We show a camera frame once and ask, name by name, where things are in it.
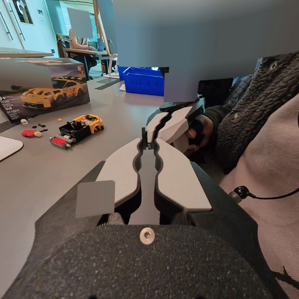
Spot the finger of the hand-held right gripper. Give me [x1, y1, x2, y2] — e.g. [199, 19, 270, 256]
[153, 106, 193, 152]
[147, 112, 170, 143]

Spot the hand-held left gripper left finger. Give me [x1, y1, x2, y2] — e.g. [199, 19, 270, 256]
[96, 138, 142, 208]

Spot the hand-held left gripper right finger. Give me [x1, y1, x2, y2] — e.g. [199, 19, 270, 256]
[154, 139, 212, 213]

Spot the black lego plate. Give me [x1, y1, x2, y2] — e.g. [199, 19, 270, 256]
[141, 127, 155, 150]

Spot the person's right forearm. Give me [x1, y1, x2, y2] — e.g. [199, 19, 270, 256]
[204, 104, 235, 140]

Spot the partly built lego car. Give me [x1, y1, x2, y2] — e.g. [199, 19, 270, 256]
[49, 114, 104, 150]

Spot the yellow car lego box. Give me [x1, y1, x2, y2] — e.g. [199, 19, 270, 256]
[0, 57, 91, 123]

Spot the person's right hand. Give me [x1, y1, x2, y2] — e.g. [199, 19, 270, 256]
[185, 114, 215, 157]

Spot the blue storage bin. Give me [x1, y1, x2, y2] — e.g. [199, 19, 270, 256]
[123, 67, 165, 97]
[117, 65, 131, 80]

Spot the blue plaid shirt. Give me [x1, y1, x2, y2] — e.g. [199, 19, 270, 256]
[225, 57, 263, 105]

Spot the dark fleece jacket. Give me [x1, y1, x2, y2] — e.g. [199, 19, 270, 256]
[211, 52, 299, 174]

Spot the dark tape strip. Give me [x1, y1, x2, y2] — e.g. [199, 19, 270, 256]
[95, 78, 122, 90]

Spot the wooden office desk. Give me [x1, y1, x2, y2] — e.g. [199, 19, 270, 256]
[0, 48, 54, 58]
[64, 48, 110, 81]

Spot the dark board on stand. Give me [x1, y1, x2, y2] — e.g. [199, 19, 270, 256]
[95, 0, 119, 78]

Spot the white rounded mat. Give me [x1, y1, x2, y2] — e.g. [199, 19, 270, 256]
[0, 136, 24, 162]

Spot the office chair with jacket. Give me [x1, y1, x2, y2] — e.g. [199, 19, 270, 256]
[56, 33, 71, 58]

